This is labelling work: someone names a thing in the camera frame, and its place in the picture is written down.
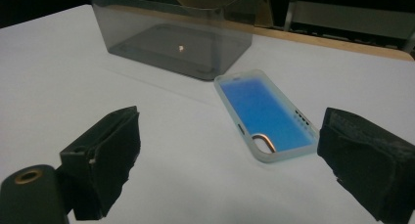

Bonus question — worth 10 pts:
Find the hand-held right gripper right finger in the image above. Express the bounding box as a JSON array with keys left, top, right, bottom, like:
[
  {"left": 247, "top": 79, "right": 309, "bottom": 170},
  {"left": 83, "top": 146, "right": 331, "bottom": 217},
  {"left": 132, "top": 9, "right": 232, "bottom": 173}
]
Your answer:
[{"left": 317, "top": 107, "right": 415, "bottom": 224}]

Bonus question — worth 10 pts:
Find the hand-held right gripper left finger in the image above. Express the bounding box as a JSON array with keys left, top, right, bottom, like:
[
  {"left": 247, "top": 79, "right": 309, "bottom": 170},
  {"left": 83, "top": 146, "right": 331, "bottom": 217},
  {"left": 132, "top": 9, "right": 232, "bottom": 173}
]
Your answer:
[{"left": 59, "top": 106, "right": 142, "bottom": 222}]

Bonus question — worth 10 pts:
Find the blue phone case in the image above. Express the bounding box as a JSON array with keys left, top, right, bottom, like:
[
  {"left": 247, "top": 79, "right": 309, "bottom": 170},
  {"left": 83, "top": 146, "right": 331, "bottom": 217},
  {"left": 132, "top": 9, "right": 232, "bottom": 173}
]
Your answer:
[{"left": 213, "top": 68, "right": 320, "bottom": 164}]

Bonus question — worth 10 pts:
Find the transparent grey plastic box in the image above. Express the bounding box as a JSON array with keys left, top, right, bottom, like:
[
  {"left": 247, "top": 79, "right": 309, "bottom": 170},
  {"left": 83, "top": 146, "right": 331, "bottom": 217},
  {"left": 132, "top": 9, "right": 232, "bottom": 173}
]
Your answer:
[{"left": 87, "top": 0, "right": 262, "bottom": 81}]

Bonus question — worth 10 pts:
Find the wooden board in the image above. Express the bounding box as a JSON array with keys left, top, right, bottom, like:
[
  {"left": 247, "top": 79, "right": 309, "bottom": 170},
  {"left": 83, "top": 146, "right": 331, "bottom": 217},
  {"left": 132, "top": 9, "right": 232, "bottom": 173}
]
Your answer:
[{"left": 224, "top": 20, "right": 415, "bottom": 63}]

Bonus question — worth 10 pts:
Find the grey metal stand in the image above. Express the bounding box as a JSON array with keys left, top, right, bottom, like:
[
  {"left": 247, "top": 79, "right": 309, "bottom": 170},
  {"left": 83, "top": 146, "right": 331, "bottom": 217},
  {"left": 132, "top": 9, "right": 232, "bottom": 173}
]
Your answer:
[{"left": 283, "top": 0, "right": 415, "bottom": 53}]

